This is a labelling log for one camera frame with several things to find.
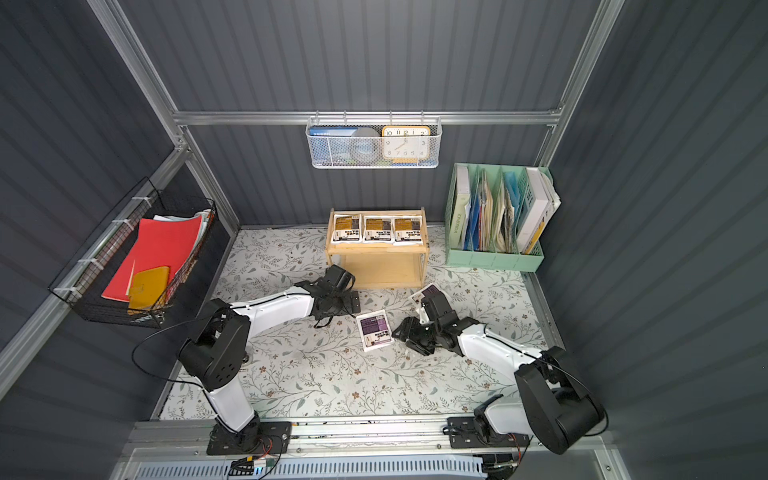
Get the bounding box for purple coffee bag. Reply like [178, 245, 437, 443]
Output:
[409, 283, 441, 308]
[355, 310, 394, 352]

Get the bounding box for orange coffee bag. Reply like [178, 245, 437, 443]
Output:
[363, 215, 394, 244]
[331, 213, 362, 244]
[393, 216, 423, 244]

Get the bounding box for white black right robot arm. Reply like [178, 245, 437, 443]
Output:
[393, 290, 609, 454]

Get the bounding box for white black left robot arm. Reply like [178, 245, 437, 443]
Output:
[177, 265, 360, 434]

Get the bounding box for wooden two-tier shelf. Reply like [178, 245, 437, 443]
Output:
[325, 209, 429, 289]

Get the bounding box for floral table mat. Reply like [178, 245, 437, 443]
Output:
[157, 224, 574, 421]

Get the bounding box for green file organizer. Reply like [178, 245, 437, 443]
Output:
[445, 163, 544, 272]

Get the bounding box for blue box in basket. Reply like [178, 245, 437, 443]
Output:
[306, 126, 357, 168]

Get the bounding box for grey tape roll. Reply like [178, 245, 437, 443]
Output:
[348, 127, 381, 165]

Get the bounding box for white thick book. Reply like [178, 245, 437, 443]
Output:
[516, 167, 561, 254]

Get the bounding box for orange square clock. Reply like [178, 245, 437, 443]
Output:
[381, 125, 431, 163]

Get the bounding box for red folder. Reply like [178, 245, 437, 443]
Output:
[102, 212, 206, 302]

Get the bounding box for yellow notebook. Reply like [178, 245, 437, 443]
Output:
[128, 266, 170, 311]

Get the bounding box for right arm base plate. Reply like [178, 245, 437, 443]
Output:
[442, 416, 531, 449]

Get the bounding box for white wire hanging basket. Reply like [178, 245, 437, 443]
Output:
[305, 116, 444, 170]

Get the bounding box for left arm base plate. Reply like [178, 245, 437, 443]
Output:
[206, 420, 293, 456]

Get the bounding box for black wire side basket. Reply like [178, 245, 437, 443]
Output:
[49, 181, 218, 328]

